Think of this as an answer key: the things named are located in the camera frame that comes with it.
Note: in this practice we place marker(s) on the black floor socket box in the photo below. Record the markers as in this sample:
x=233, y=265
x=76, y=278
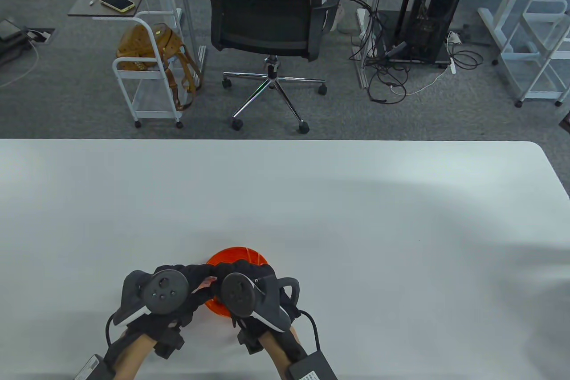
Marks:
x=40, y=36

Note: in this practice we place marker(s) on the black right forearm sensor pack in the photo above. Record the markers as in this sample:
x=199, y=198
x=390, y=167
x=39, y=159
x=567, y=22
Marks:
x=311, y=369

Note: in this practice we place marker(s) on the person's left forearm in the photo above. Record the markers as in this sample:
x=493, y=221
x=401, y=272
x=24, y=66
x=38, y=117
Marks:
x=131, y=357

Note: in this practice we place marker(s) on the person's left hand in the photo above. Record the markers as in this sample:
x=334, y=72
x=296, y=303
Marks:
x=198, y=271

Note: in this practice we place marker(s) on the dark grey left hand controller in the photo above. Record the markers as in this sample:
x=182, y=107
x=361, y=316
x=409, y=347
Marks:
x=165, y=291

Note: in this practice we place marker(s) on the person's right hand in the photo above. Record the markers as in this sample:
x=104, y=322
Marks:
x=247, y=266

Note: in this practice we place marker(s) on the brown leather backpack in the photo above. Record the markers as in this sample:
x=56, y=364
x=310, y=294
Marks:
x=142, y=41

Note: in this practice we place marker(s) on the silver desk leg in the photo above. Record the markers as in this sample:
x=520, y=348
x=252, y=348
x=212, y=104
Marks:
x=185, y=10

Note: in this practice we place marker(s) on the dark grey hand controller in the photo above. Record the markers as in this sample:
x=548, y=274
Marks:
x=165, y=291
x=238, y=293

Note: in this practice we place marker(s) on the brown table corner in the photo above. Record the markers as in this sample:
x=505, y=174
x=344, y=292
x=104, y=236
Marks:
x=565, y=124

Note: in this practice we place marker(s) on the dark grey right hand controller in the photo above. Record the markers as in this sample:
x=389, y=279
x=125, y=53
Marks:
x=238, y=293

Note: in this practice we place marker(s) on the black mesh office chair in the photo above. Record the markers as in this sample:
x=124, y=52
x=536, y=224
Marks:
x=262, y=19

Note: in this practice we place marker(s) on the black computer tower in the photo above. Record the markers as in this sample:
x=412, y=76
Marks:
x=438, y=6

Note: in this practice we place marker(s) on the person's right forearm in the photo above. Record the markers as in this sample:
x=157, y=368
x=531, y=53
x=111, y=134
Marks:
x=276, y=353

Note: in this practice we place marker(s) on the white cart with brown top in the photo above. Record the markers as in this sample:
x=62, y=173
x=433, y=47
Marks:
x=89, y=3

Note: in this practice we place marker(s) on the black left forearm sensor pack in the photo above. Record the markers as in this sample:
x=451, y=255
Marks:
x=91, y=369

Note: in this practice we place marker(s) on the white desk leg frame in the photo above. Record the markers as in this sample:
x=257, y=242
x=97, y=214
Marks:
x=360, y=70

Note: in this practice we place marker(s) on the white power strip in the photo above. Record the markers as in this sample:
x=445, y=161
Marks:
x=452, y=61

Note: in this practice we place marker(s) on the orange translucent plastic bowl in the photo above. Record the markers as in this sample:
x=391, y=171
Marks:
x=220, y=306

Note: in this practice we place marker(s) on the smartphone in yellow case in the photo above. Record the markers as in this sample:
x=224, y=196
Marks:
x=116, y=1

